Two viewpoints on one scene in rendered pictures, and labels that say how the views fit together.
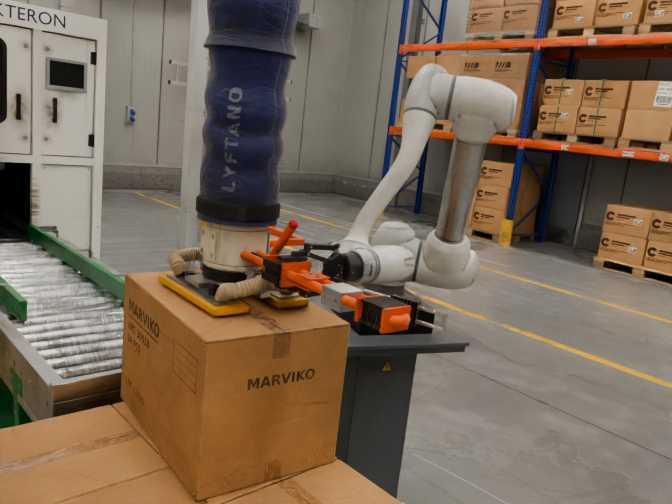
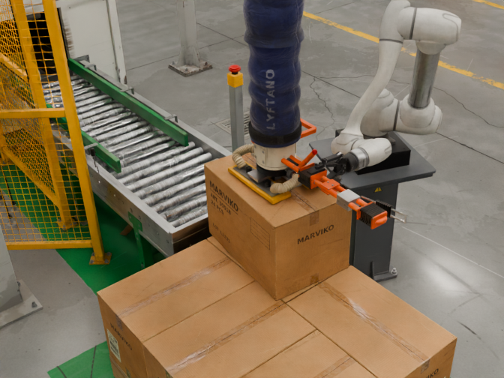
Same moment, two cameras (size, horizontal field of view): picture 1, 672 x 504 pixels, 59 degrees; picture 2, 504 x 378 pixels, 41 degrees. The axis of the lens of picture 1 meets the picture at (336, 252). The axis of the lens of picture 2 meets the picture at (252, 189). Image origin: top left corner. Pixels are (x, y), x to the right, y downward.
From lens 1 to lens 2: 143 cm
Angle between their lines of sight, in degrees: 23
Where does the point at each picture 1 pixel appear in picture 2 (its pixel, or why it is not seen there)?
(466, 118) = (424, 42)
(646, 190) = not seen: outside the picture
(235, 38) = (267, 43)
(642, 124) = not seen: outside the picture
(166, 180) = not seen: outside the picture
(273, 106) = (293, 74)
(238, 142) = (274, 100)
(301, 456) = (329, 268)
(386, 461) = (381, 244)
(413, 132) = (386, 58)
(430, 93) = (397, 28)
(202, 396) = (274, 253)
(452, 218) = (419, 94)
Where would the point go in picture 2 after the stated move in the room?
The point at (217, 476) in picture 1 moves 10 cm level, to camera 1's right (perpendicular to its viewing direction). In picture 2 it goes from (286, 287) to (309, 288)
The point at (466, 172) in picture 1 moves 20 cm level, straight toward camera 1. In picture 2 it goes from (427, 69) to (424, 88)
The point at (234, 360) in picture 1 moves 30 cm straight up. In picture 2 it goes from (289, 232) to (289, 169)
